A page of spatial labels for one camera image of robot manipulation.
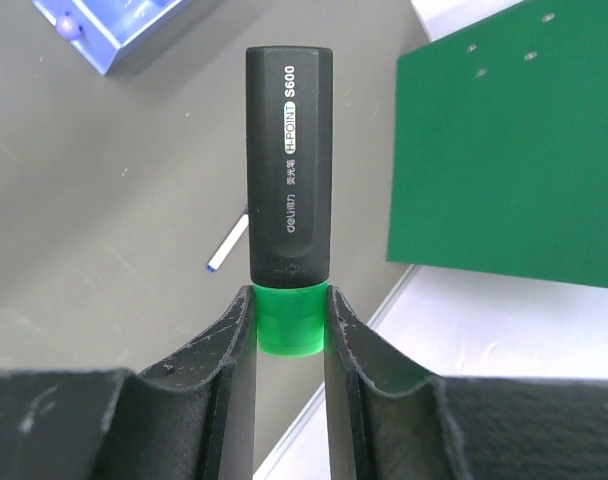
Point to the blue white marker pen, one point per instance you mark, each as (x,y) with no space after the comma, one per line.
(229,242)

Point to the green ring binder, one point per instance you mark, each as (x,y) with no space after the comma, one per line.
(501,146)

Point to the green black highlighter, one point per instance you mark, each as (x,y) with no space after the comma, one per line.
(289,157)

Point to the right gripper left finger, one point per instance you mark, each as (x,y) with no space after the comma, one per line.
(189,416)

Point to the purple drawer bin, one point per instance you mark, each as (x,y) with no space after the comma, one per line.
(105,31)

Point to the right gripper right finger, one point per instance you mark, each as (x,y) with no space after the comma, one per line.
(388,417)

